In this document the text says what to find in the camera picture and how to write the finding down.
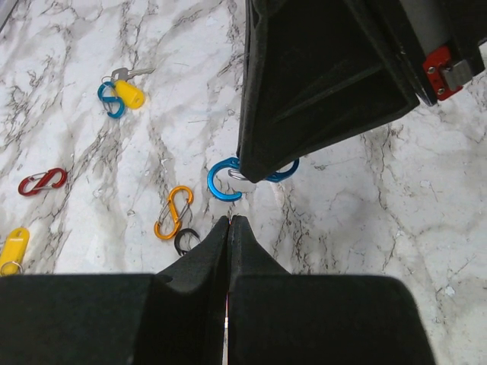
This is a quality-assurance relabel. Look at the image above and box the blue S carabiner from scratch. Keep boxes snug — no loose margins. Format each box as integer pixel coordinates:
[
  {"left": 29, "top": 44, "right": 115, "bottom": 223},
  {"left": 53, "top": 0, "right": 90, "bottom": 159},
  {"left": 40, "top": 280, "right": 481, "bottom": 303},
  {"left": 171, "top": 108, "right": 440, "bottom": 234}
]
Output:
[
  {"left": 97, "top": 81, "right": 126, "bottom": 119},
  {"left": 207, "top": 157, "right": 300, "bottom": 202}
]

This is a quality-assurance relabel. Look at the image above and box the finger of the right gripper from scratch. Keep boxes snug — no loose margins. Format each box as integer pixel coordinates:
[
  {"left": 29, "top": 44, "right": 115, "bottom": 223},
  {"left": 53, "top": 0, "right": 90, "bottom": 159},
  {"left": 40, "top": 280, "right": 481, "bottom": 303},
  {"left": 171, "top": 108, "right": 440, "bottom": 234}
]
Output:
[{"left": 237, "top": 1, "right": 419, "bottom": 183}]

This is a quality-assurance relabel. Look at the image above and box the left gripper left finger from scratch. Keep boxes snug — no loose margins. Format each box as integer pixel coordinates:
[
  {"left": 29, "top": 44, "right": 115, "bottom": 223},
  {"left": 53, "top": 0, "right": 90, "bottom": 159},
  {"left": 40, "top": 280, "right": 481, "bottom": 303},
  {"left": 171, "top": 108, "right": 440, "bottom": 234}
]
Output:
[{"left": 157, "top": 217, "right": 230, "bottom": 364}]

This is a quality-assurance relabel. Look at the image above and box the yellow tag key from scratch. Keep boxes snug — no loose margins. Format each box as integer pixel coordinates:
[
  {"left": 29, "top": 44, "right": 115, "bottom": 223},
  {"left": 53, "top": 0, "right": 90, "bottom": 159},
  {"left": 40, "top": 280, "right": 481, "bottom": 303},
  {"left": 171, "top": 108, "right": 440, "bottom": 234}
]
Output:
[
  {"left": 111, "top": 68, "right": 155, "bottom": 110},
  {"left": 1, "top": 227, "right": 30, "bottom": 277}
]

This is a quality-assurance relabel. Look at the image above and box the dark red S carabiner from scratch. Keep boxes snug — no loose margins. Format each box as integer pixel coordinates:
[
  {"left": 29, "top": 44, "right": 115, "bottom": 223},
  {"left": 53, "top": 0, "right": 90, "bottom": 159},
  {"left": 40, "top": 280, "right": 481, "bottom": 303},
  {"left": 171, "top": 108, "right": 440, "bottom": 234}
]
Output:
[{"left": 18, "top": 167, "right": 68, "bottom": 196}]

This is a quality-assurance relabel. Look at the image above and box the orange S carabiner centre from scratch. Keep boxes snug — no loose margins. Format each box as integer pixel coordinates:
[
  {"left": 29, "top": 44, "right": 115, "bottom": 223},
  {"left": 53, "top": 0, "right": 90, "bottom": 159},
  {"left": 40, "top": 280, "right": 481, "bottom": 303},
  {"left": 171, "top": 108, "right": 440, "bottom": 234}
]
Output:
[{"left": 154, "top": 186, "right": 194, "bottom": 240}]

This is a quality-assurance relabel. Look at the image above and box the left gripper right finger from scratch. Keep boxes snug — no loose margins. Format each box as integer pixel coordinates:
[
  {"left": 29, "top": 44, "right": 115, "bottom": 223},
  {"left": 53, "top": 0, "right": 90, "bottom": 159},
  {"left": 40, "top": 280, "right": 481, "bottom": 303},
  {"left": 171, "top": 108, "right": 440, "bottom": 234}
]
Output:
[{"left": 228, "top": 215, "right": 289, "bottom": 364}]

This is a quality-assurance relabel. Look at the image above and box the black S carabiner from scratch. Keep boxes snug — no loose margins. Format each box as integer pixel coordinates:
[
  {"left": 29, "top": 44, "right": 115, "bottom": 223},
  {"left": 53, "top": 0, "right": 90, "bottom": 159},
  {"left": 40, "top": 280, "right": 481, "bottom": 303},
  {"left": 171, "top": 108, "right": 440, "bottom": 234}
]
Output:
[{"left": 173, "top": 228, "right": 201, "bottom": 256}]

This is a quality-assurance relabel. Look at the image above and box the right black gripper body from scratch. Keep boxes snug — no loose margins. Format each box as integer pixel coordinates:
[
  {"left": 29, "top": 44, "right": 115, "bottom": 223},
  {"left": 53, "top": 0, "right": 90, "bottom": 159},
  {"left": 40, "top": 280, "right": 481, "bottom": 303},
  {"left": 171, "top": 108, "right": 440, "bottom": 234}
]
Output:
[{"left": 395, "top": 1, "right": 486, "bottom": 106}]

